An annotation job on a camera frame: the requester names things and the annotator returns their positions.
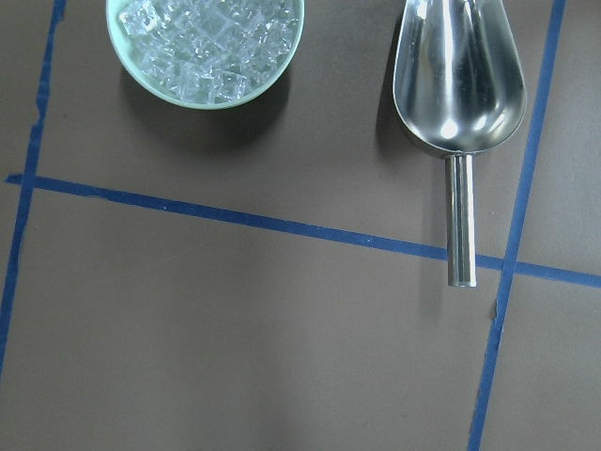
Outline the green bowl of ice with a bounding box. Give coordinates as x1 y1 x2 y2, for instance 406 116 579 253
105 1 305 111

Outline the metal ice scoop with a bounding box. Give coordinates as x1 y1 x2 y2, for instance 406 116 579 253
393 1 527 288

